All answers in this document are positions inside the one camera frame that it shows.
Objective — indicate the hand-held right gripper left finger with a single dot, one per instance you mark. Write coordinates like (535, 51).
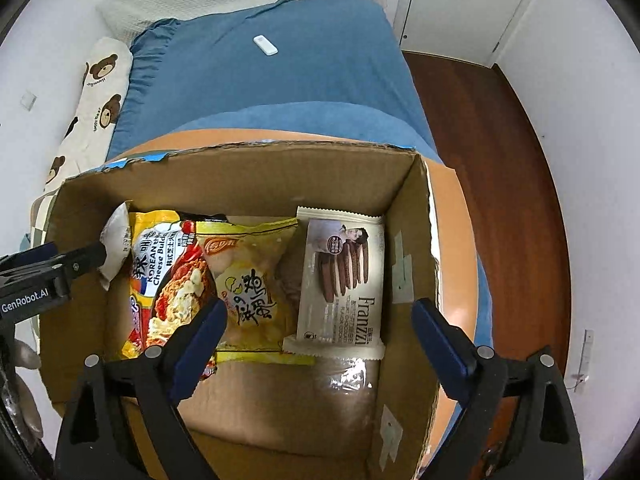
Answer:
(200, 345)

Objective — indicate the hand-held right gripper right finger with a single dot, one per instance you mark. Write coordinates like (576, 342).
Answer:
(442, 347)

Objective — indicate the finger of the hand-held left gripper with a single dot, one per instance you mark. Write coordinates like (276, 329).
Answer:
(85, 259)
(40, 251)

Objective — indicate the small white snack packet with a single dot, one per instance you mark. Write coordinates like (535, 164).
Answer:
(116, 240)

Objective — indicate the yellow red instant noodle packet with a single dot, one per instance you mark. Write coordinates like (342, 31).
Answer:
(165, 270)

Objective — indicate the yellow snack packet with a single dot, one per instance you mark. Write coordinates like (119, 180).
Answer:
(255, 270)

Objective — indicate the white cookie packet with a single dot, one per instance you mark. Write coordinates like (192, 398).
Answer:
(340, 280)

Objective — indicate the cardboard box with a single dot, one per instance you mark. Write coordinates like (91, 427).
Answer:
(250, 180)

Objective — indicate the person's left hand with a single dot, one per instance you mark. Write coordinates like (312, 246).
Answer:
(22, 357)

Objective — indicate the green checkered mat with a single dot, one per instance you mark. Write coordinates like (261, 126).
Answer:
(300, 119)
(452, 240)

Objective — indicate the bear print pillow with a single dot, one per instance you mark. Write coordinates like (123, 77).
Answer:
(100, 95)

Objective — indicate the white remote control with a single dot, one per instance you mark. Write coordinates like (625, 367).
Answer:
(265, 45)

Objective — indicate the blue bedsheet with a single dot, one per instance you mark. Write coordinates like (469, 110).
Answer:
(300, 70)

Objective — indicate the white door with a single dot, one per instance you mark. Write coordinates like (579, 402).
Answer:
(450, 5)

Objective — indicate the white wall outlet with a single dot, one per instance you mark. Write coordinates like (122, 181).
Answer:
(28, 100)

